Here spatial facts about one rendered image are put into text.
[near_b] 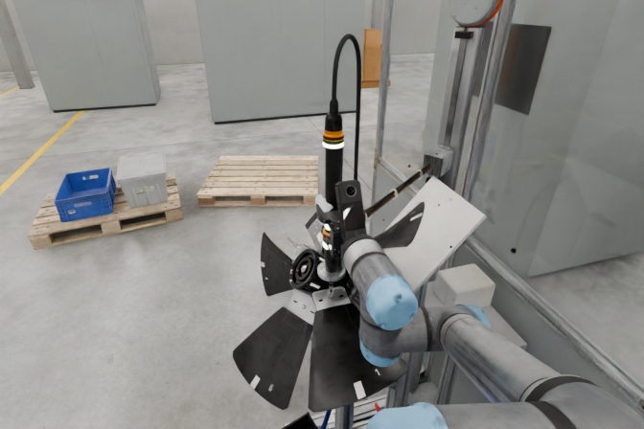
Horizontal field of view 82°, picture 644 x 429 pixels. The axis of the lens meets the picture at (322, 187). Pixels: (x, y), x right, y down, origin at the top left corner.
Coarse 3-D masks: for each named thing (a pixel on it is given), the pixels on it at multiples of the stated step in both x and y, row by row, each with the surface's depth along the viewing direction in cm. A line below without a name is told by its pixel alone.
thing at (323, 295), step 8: (336, 288) 99; (344, 288) 99; (312, 296) 96; (320, 296) 96; (328, 296) 97; (336, 296) 97; (344, 296) 97; (320, 304) 94; (328, 304) 95; (336, 304) 95; (344, 304) 95
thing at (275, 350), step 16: (272, 320) 104; (288, 320) 103; (304, 320) 102; (256, 336) 105; (272, 336) 103; (288, 336) 102; (304, 336) 101; (240, 352) 106; (256, 352) 103; (272, 352) 102; (288, 352) 101; (304, 352) 100; (240, 368) 105; (256, 368) 102; (272, 368) 101; (288, 368) 100; (288, 384) 98; (272, 400) 98; (288, 400) 97
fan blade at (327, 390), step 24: (336, 312) 92; (312, 336) 87; (336, 336) 86; (312, 360) 83; (336, 360) 82; (360, 360) 81; (312, 384) 80; (336, 384) 78; (384, 384) 76; (312, 408) 77
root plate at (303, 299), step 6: (294, 294) 104; (300, 294) 104; (306, 294) 104; (300, 300) 104; (306, 300) 104; (288, 306) 104; (294, 306) 104; (300, 306) 103; (312, 306) 103; (294, 312) 103; (300, 312) 103; (306, 312) 103; (306, 318) 103; (312, 318) 103
